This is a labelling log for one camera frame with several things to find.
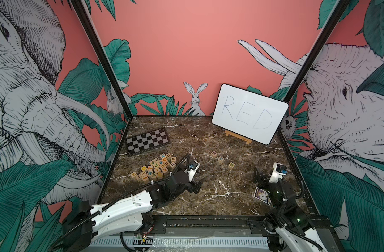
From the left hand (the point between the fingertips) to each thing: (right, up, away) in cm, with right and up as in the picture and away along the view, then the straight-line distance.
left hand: (197, 171), depth 77 cm
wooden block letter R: (+11, +6, +21) cm, 24 cm away
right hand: (+32, +2, 0) cm, 32 cm away
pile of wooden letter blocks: (-23, -1, +13) cm, 27 cm away
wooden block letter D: (+20, -1, +16) cm, 26 cm away
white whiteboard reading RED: (+32, +31, +19) cm, 48 cm away
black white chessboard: (-34, +13, +26) cm, 45 cm away
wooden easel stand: (+34, +14, +24) cm, 44 cm away
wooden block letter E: (+15, +3, +18) cm, 23 cm away
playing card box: (+34, -14, +5) cm, 37 cm away
